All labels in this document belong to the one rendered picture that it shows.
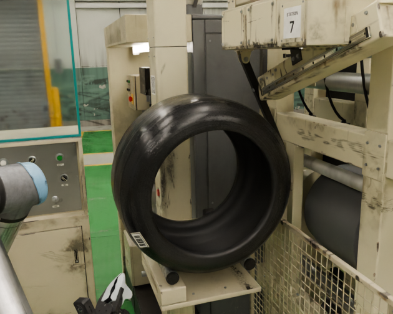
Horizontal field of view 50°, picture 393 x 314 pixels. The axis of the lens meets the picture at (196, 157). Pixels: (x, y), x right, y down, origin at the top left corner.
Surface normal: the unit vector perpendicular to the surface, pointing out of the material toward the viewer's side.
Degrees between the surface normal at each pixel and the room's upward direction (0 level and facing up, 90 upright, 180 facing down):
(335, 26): 90
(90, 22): 90
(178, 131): 80
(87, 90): 90
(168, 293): 90
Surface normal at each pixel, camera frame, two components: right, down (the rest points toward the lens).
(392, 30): 0.28, -0.09
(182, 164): 0.30, 0.22
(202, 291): -0.03, -0.97
